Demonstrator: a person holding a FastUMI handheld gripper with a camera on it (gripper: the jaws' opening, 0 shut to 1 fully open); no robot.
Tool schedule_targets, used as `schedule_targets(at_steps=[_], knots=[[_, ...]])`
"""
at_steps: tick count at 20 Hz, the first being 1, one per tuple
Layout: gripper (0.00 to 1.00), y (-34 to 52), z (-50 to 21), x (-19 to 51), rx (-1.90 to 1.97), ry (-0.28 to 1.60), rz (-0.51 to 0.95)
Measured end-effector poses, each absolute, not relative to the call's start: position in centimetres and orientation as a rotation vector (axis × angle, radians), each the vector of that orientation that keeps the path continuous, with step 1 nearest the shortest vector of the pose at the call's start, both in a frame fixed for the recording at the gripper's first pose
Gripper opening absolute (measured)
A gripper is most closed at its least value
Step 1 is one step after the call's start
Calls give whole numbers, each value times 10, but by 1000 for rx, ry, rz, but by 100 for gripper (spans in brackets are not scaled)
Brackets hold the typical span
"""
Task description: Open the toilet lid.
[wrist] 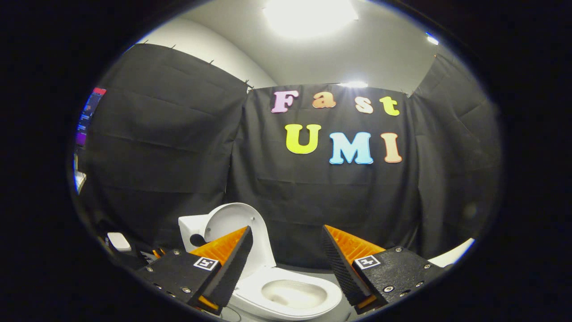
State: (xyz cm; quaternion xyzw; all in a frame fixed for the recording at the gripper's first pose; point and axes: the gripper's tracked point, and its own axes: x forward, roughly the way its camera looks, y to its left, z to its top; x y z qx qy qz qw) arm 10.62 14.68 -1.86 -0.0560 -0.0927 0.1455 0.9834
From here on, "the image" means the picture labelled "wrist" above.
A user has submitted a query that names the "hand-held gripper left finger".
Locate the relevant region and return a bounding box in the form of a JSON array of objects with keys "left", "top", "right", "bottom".
[{"left": 134, "top": 226, "right": 253, "bottom": 314}]

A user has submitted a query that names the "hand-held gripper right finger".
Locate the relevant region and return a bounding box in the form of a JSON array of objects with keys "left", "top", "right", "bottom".
[{"left": 322, "top": 225, "right": 448, "bottom": 314}]

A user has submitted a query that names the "white toilet lid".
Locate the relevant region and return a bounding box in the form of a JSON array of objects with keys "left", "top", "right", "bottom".
[{"left": 205, "top": 203, "right": 277, "bottom": 270}]

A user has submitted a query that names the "white toilet seat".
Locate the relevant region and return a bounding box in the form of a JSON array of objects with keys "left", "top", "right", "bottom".
[{"left": 232, "top": 267, "right": 343, "bottom": 321}]

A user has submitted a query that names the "white ceramic toilet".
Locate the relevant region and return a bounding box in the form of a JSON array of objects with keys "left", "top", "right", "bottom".
[{"left": 178, "top": 214, "right": 343, "bottom": 322}]

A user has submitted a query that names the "black backdrop cloth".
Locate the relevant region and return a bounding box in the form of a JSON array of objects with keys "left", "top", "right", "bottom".
[{"left": 71, "top": 42, "right": 503, "bottom": 270}]

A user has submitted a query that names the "white drawer cabinet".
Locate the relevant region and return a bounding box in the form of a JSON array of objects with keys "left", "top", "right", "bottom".
[{"left": 428, "top": 238, "right": 475, "bottom": 268}]

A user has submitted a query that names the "small white box device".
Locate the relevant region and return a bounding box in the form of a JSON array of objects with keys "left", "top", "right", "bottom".
[{"left": 107, "top": 232, "right": 132, "bottom": 252}]

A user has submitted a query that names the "large ceiling light panel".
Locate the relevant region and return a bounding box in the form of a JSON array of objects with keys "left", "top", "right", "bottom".
[{"left": 264, "top": 0, "right": 359, "bottom": 39}]

